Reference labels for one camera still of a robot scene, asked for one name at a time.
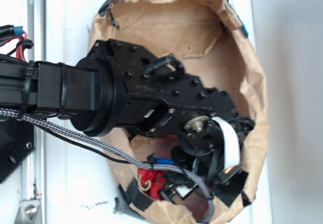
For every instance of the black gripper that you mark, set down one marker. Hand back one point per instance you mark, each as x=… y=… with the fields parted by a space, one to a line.
x=211 y=148

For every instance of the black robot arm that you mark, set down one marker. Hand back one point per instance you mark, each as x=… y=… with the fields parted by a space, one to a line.
x=122 y=85

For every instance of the red cloth pouch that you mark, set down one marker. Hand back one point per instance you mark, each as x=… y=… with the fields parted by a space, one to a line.
x=152 y=182

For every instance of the brown paper bag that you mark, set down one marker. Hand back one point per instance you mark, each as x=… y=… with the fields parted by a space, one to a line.
x=209 y=38

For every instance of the aluminium extrusion rail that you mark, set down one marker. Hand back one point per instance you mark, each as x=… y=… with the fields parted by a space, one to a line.
x=33 y=185

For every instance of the silver corner bracket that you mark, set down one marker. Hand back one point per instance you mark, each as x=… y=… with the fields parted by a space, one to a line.
x=29 y=212

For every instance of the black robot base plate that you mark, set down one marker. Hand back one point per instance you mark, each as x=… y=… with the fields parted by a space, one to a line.
x=17 y=142

